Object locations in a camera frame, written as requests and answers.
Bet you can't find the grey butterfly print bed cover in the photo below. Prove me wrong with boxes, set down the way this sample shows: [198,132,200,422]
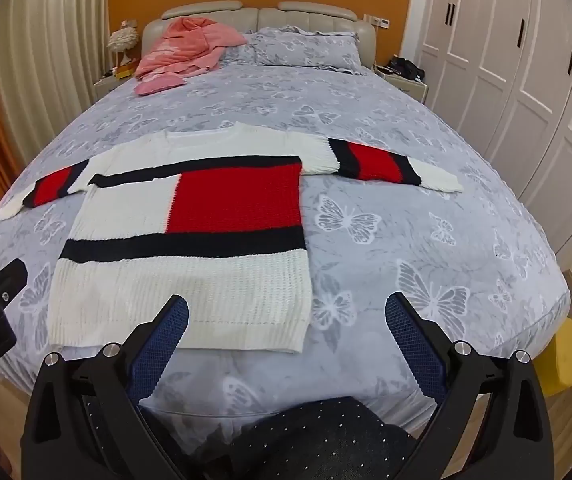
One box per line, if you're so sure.
[0,25,571,436]

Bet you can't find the beige padded headboard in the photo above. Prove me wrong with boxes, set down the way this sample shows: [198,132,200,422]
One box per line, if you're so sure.
[141,1,377,68]

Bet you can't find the dark dotted pants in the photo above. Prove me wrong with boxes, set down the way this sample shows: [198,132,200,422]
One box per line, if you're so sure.
[136,396,431,480]

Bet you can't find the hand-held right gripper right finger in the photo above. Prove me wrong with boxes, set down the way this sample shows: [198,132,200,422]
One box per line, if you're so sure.
[385,291,554,480]

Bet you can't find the grey butterfly print pillow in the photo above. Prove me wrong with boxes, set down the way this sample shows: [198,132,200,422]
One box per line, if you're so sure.
[253,26,374,76]
[216,32,261,68]

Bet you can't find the black cloth heap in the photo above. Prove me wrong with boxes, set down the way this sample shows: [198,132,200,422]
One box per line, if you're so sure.
[383,56,425,82]

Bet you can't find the beige nightstand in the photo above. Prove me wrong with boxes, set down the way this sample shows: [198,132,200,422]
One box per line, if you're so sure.
[93,67,142,102]
[373,62,429,106]

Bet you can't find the white red navy knitted sweater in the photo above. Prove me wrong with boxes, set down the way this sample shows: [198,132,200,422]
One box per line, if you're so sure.
[0,122,465,356]

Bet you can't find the pink blanket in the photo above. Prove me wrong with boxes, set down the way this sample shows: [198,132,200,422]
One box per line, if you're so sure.
[133,17,249,97]

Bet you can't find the beige curtain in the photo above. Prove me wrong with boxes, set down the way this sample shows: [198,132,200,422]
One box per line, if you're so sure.
[0,0,112,161]

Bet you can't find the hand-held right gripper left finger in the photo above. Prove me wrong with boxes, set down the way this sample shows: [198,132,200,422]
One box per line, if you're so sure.
[20,295,191,480]

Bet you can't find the yellow stool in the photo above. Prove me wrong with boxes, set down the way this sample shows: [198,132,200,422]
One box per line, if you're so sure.
[540,317,572,401]

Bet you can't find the white wardrobe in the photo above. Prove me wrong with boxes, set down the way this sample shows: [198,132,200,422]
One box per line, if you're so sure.
[418,0,572,281]

